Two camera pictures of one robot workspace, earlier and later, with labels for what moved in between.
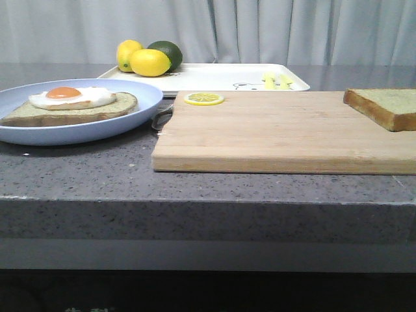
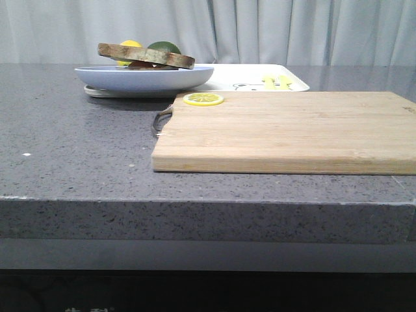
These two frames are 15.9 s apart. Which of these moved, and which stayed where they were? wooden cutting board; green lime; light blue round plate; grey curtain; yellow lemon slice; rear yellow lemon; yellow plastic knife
Moved: light blue round plate
Stayed: wooden cutting board; grey curtain; yellow lemon slice; yellow plastic knife; rear yellow lemon; green lime
